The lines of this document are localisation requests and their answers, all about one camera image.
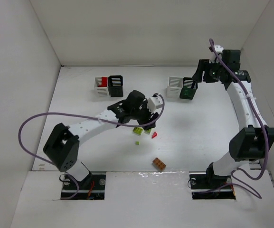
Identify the red lego plate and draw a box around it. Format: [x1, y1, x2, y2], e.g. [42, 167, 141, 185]
[98, 76, 108, 87]

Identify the orange lego plate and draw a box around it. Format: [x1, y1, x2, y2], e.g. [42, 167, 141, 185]
[152, 157, 166, 171]

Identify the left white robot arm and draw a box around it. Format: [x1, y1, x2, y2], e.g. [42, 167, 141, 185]
[43, 90, 165, 182]

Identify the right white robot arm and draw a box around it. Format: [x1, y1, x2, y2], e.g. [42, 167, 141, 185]
[192, 45, 274, 188]

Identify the right black slotted bin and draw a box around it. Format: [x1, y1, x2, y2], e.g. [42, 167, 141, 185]
[180, 77, 198, 100]

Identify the black slotted bin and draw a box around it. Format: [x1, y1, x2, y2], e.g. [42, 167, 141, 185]
[180, 77, 198, 100]
[108, 75, 123, 97]

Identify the left black slotted bin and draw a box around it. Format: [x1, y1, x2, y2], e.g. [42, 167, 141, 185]
[108, 75, 123, 97]

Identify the left white slotted bin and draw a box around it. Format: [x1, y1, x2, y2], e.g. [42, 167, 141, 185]
[94, 76, 109, 97]

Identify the white slotted bin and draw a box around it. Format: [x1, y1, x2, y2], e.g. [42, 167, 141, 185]
[94, 76, 109, 97]
[166, 76, 183, 98]

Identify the right white slotted bin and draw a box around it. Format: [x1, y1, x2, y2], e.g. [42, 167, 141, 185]
[166, 76, 183, 98]

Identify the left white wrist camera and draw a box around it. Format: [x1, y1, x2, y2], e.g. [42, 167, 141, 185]
[147, 94, 163, 113]

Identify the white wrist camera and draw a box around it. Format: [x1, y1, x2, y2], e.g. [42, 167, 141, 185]
[209, 45, 224, 63]
[147, 94, 163, 113]

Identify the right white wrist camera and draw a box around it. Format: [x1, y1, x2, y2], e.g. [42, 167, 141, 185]
[209, 45, 224, 63]

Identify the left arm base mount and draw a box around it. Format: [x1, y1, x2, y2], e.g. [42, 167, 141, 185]
[59, 172, 106, 200]

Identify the aluminium rail right side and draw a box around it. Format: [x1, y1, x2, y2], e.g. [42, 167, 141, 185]
[248, 160, 262, 170]

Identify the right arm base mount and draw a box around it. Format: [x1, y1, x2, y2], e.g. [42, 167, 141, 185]
[188, 172, 236, 200]

